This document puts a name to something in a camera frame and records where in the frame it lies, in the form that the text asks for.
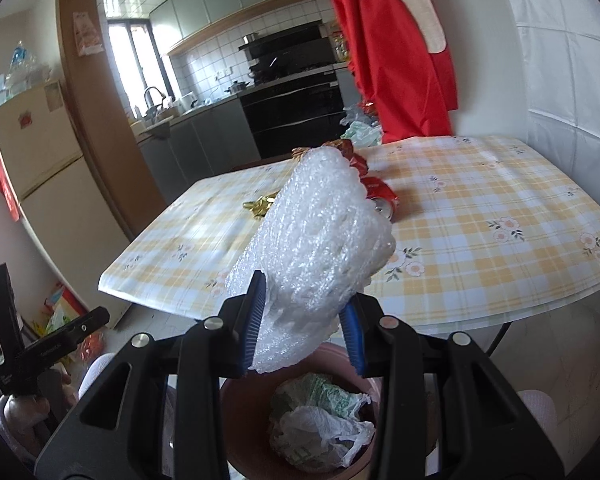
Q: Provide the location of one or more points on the kitchen window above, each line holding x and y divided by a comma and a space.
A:
135, 60

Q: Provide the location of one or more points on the steel pot with lid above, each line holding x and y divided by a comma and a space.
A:
237, 88

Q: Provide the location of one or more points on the white green plastic bag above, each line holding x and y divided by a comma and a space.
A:
362, 130

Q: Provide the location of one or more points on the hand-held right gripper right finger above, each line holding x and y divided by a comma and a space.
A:
352, 340

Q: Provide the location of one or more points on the yellow checkered floral tablecloth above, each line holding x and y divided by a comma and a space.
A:
480, 240

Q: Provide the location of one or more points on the person's left forearm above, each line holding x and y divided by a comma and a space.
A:
20, 442

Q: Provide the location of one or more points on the clear plastic bag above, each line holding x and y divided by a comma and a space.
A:
25, 65

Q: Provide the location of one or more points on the red hanging cloth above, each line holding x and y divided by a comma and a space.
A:
5, 190

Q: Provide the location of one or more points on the gold foil wrapper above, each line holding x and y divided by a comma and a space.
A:
260, 206

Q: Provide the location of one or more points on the red apron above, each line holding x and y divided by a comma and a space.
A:
390, 60

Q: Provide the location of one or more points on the grey kitchen cabinets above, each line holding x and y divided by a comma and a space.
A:
200, 150
220, 5

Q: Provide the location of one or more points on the green printed plastic bag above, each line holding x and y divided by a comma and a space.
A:
325, 392

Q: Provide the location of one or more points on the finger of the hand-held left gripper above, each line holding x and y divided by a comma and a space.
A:
87, 327

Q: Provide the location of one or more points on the black table leg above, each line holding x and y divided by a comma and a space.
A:
497, 340

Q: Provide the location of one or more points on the cream refrigerator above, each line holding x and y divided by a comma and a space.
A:
55, 185

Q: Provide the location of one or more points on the wooden door frame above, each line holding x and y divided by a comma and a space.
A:
105, 135

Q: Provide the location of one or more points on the grey lower kitchen cabinets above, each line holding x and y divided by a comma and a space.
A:
200, 150

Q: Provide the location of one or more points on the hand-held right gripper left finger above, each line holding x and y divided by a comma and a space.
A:
252, 325

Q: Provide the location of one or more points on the person's left hand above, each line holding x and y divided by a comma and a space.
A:
20, 410

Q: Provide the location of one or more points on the small steel pot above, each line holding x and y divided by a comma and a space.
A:
251, 37

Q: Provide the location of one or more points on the grey upper kitchen cabinets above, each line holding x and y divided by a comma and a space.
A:
220, 5

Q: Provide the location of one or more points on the maroon plastic trash bin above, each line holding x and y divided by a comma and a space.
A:
245, 425

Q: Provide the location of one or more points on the white foam wrap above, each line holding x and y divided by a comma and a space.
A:
320, 240

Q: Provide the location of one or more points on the hanging paper packet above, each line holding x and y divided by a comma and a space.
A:
87, 32

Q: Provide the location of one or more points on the green white package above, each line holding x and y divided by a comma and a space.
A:
60, 320

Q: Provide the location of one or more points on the chrome kitchen faucet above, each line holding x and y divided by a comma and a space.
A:
152, 95

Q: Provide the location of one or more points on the black built-in oven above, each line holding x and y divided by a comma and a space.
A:
290, 120

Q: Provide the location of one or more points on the white plastic wall sheet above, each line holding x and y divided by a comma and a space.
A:
570, 85

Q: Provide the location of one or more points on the orange mesh bag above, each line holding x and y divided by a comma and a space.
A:
91, 347

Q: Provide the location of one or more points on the black range hood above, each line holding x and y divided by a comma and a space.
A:
290, 55

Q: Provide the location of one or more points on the yellow oil bottle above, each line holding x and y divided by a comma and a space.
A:
338, 47

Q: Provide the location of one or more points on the red crumpled wrapper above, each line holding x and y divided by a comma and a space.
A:
375, 185

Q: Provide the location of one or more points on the white electric kettle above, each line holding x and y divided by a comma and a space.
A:
188, 101

